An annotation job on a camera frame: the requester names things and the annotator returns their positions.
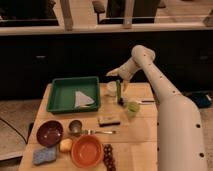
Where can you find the yellow lemon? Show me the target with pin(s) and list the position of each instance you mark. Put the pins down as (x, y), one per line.
(65, 145)

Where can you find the green plastic tray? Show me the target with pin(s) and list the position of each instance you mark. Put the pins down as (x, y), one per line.
(62, 94)

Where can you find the yellow black sponge block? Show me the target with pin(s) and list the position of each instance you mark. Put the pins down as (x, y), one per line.
(108, 121)

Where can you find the black white marker pen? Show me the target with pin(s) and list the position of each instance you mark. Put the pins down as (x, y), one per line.
(147, 101)

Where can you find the white paper cup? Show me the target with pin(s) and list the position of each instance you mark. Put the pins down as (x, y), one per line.
(111, 88)

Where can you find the blue sponge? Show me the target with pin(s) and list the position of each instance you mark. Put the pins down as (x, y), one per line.
(44, 155)

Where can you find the dark purple bowl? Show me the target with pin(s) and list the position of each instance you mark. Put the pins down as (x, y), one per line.
(50, 133)

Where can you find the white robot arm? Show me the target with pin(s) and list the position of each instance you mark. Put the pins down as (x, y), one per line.
(180, 133)

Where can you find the small metal cup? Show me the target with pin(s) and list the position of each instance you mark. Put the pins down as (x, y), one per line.
(75, 126)

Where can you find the white folded paper napkin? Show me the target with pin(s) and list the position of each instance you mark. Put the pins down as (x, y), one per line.
(82, 99)

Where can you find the dark grape bunch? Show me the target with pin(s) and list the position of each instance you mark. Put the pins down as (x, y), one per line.
(108, 159)

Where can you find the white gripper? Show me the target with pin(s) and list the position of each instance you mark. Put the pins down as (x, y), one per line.
(123, 72)

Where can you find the light green plastic cup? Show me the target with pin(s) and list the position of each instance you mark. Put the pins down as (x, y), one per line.
(133, 108)

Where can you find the metal spoon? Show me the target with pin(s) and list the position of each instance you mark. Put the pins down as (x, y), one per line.
(97, 132)

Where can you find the orange bowl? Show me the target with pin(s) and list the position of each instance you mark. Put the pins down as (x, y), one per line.
(87, 152)

